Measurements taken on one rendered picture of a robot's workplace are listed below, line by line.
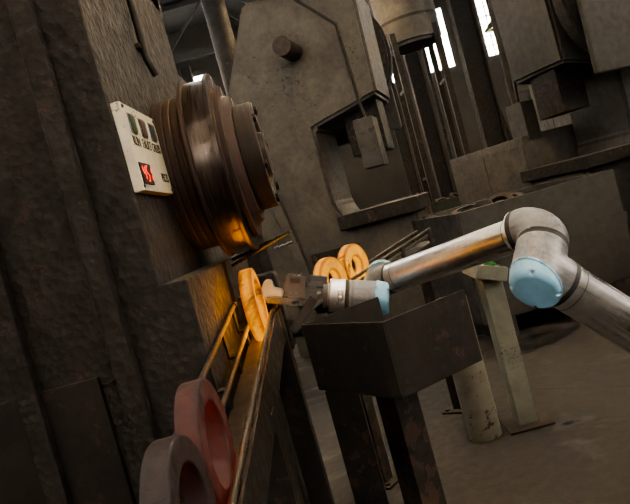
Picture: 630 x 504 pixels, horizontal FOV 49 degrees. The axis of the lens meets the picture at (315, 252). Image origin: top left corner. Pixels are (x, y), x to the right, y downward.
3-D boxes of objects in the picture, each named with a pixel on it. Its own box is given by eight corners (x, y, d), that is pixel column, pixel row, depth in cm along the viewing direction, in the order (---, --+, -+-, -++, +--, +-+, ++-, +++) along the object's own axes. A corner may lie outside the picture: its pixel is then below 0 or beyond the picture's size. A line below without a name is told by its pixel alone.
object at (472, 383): (473, 446, 244) (435, 304, 242) (466, 435, 256) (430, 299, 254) (506, 437, 244) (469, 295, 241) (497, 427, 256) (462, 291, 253)
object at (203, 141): (220, 261, 160) (165, 62, 158) (244, 250, 207) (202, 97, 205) (247, 254, 160) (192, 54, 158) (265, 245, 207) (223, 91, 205)
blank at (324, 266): (306, 266, 226) (314, 264, 224) (331, 252, 238) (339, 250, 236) (322, 310, 228) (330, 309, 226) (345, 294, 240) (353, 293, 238)
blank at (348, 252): (331, 252, 238) (339, 250, 236) (353, 239, 250) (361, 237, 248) (345, 294, 240) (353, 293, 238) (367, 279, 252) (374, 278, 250)
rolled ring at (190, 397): (209, 359, 102) (187, 364, 102) (188, 408, 84) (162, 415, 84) (244, 472, 105) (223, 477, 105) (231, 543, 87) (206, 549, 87)
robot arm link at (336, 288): (343, 309, 194) (344, 314, 185) (325, 308, 194) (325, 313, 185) (345, 277, 194) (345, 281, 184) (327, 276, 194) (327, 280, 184)
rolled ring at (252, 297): (246, 255, 170) (233, 259, 170) (260, 325, 162) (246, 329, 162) (261, 282, 187) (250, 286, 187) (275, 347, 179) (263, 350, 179)
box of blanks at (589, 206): (489, 346, 376) (453, 208, 373) (429, 331, 457) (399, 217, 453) (647, 293, 400) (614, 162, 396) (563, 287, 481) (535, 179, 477)
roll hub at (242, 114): (256, 210, 169) (225, 98, 168) (266, 210, 197) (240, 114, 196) (278, 204, 169) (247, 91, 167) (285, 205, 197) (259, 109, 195)
